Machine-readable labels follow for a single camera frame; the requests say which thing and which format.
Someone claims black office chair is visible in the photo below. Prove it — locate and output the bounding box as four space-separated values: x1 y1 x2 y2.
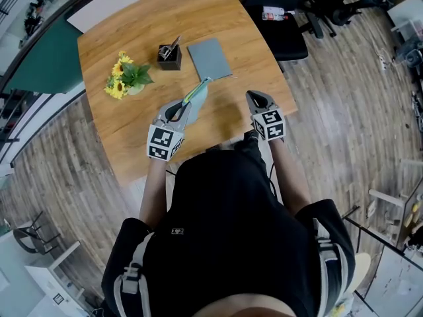
243 0 310 74
303 0 365 40

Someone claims metal binder clip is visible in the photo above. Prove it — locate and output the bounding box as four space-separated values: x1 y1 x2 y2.
158 34 184 59

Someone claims person's black clothing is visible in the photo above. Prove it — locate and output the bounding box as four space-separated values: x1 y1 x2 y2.
100 139 356 317

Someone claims white side table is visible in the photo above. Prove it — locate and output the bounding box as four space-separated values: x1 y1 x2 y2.
24 241 83 313

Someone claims grey harness strap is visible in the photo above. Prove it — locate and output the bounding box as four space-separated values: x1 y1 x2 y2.
113 231 156 317
312 218 348 317

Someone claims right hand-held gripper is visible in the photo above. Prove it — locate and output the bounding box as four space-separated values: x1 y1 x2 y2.
245 90 286 143

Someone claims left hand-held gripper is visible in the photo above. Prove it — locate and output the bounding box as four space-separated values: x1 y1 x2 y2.
146 99 192 162

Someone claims person's left forearm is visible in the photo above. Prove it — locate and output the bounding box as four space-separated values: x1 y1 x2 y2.
138 157 168 224

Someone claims green partition panel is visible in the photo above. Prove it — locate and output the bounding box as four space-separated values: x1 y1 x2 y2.
3 18 85 95

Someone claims white black-framed board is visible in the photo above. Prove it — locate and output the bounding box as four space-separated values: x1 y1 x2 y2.
365 246 423 317

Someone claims clear plastic bottle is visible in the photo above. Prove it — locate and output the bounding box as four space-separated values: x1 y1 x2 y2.
262 11 290 22

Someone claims black metal railing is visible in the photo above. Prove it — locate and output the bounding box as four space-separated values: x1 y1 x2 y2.
0 90 21 145

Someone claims person's head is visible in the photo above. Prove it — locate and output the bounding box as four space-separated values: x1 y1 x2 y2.
198 294 295 317

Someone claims grey notebook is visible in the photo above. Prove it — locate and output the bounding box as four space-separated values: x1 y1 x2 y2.
186 37 234 83

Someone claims potted artificial sunflower plant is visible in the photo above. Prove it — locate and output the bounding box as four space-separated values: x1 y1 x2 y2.
104 50 155 101

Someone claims black square pen holder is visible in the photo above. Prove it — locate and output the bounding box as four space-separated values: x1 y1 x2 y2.
157 44 183 71

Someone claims dark metal-frame chair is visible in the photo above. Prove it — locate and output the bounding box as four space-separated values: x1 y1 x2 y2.
12 211 62 256

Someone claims person's right forearm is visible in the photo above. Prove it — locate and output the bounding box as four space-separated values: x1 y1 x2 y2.
269 139 313 215

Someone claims white desk frame bar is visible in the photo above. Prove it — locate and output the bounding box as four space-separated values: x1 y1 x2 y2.
368 188 405 209

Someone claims white partition panel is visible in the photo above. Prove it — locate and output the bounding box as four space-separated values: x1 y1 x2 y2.
65 0 186 32

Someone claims light teal pencil pouch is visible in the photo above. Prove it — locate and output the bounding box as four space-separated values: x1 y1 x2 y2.
180 77 213 127

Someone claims round wooden stool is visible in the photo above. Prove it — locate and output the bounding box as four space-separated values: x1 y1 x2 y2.
352 252 373 294

